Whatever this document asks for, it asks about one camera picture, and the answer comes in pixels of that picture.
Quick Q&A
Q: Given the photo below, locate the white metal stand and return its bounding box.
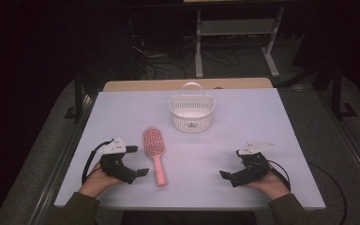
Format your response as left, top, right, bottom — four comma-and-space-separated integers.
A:
194, 7, 286, 79

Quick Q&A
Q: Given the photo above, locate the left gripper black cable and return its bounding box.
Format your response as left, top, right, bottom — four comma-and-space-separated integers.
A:
81, 139, 115, 186

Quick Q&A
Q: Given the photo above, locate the pink hairbrush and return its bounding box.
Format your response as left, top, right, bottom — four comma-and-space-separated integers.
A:
142, 126, 169, 188

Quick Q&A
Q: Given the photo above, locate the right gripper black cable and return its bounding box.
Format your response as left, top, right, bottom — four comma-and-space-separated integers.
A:
266, 159, 293, 192

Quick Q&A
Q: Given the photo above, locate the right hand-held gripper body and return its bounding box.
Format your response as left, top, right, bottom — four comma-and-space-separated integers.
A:
230, 141, 277, 188

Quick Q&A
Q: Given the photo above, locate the black metal stand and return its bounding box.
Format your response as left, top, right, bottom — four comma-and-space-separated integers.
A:
64, 69, 93, 124
331, 60, 359, 120

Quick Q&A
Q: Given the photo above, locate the long black cable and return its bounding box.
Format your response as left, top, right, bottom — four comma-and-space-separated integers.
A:
307, 161, 349, 225

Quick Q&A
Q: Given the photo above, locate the white slotted plastic basket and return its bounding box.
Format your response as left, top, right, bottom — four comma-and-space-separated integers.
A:
168, 82, 216, 135

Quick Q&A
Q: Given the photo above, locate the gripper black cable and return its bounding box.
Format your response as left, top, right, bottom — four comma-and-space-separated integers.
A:
81, 139, 115, 186
266, 159, 293, 192

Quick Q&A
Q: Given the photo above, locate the person's right hand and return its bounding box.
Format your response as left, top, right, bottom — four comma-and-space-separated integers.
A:
244, 165, 292, 202

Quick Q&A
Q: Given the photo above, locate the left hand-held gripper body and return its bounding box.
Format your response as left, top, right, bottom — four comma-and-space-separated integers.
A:
97, 136, 138, 186

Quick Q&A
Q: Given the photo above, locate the person's left hand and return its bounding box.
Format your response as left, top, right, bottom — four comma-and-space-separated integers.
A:
78, 162, 125, 199

